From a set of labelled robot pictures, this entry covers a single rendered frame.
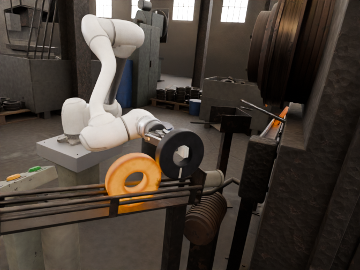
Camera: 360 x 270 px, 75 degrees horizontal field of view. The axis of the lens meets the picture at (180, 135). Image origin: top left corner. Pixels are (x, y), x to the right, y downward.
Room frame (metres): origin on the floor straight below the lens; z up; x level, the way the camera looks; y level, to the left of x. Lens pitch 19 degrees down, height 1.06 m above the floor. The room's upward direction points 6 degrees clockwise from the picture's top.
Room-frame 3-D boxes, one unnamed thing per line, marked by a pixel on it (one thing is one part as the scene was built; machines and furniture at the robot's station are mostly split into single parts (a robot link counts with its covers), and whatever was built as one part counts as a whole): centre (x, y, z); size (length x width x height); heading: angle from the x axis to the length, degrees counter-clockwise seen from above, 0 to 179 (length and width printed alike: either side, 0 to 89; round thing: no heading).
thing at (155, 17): (9.06, 1.42, 1.36); 1.37 x 1.16 x 2.71; 56
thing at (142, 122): (0.84, 0.11, 0.78); 0.09 x 0.06 x 0.09; 121
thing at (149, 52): (4.79, 0.92, 0.75); 0.70 x 0.48 x 1.50; 156
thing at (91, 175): (1.49, 0.70, 0.16); 0.40 x 0.40 x 0.31; 63
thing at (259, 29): (1.06, -0.30, 1.11); 0.28 x 0.06 x 0.28; 156
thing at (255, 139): (0.80, -0.31, 0.68); 0.11 x 0.08 x 0.24; 66
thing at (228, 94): (3.81, -0.89, 0.39); 1.03 x 0.83 x 0.79; 70
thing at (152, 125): (0.78, 0.08, 0.79); 0.09 x 0.08 x 0.07; 31
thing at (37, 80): (3.79, 2.13, 0.43); 1.23 x 0.93 x 0.87; 154
